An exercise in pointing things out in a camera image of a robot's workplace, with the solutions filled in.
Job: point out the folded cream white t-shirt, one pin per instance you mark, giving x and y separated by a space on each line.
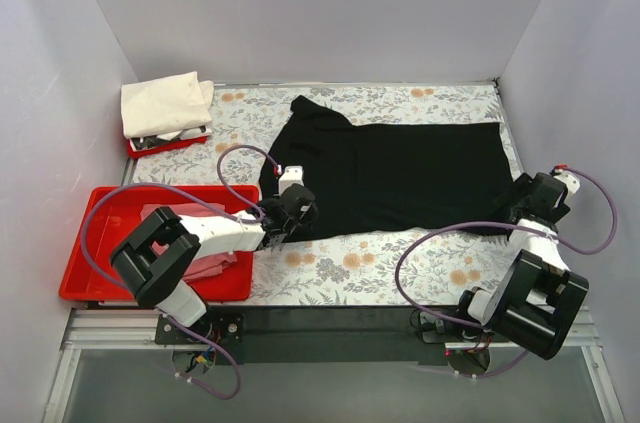
166 105

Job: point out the small red tray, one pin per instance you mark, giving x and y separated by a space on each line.
170 146

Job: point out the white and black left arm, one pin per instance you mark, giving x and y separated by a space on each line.
155 256

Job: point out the large red plastic tray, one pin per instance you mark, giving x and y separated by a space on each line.
85 277

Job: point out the aluminium frame rail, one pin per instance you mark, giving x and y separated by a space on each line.
119 327

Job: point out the pink t-shirt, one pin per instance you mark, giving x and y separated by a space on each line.
207 266

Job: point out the floral patterned table mat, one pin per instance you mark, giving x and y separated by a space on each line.
371 269

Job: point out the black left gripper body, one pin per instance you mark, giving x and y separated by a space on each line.
304 213

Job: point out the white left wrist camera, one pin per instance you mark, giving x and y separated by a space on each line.
290 175

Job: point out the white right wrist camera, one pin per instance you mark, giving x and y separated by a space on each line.
569 179

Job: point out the folded black white striped t-shirt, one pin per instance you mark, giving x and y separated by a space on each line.
160 140

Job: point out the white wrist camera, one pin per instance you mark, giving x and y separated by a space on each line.
290 175
569 179

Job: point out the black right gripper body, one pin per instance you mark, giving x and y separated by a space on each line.
522 188

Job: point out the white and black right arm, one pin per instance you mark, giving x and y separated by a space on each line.
536 302

